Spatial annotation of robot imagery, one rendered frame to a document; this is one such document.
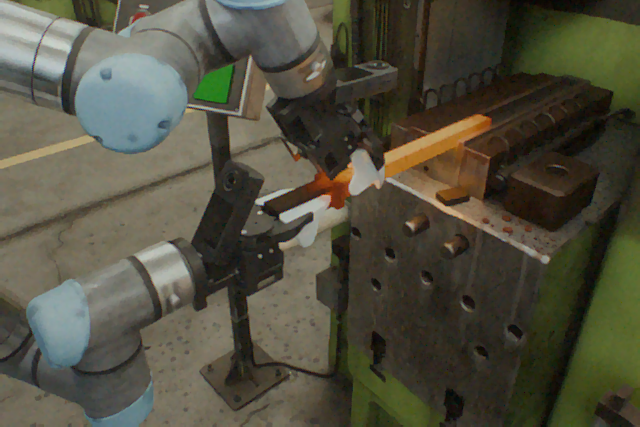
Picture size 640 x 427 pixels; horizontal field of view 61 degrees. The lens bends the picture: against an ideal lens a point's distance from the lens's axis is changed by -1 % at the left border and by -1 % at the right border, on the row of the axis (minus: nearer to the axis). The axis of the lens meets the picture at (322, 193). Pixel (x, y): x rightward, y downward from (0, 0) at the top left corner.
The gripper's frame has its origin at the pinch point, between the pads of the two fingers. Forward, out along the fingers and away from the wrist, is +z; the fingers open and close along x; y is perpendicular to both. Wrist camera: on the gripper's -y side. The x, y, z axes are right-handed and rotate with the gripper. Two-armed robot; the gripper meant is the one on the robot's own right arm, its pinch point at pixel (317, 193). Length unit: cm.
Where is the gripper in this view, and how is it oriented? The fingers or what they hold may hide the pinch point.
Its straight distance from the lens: 71.2
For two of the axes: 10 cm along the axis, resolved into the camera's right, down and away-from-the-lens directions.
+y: 0.0, 8.6, 5.1
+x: 6.6, 3.9, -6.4
